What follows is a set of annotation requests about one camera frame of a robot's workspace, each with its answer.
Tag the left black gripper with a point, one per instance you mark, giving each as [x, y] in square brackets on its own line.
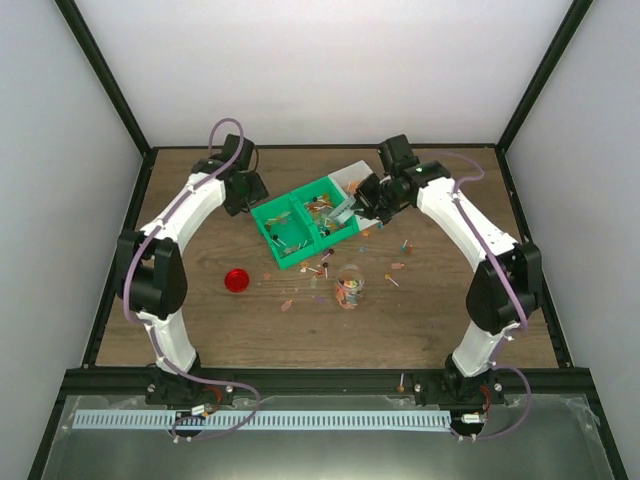
[258, 193]

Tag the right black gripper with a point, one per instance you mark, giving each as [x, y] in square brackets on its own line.
[363, 197]

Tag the light blue slotted scoop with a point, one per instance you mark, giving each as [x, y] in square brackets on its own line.
[344, 211]

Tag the white candy bin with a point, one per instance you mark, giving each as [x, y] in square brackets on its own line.
[348, 178]

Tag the green candy bin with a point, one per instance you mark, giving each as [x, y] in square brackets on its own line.
[318, 200]
[289, 230]

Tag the clear plastic cup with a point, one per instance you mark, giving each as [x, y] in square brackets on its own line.
[348, 286]

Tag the red round lid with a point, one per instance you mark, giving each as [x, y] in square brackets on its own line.
[237, 280]

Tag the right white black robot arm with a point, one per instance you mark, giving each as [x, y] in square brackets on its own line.
[506, 287]

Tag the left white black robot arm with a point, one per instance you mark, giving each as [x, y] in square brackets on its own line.
[149, 261]

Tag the yellow lollipop on table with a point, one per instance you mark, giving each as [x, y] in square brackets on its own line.
[391, 279]

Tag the pink popsicle candy lower left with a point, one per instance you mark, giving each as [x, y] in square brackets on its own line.
[286, 305]

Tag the orange lollipop on rail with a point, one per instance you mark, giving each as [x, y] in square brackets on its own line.
[400, 388]

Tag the light blue slotted cable duct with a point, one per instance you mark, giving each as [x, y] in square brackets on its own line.
[422, 421]

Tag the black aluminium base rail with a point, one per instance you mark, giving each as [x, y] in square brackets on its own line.
[426, 386]

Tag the black frame post left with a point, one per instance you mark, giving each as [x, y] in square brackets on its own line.
[80, 30]

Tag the black frame post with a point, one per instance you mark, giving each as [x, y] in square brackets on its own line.
[562, 38]
[80, 30]

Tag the black frame post right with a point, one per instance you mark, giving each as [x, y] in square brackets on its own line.
[562, 38]

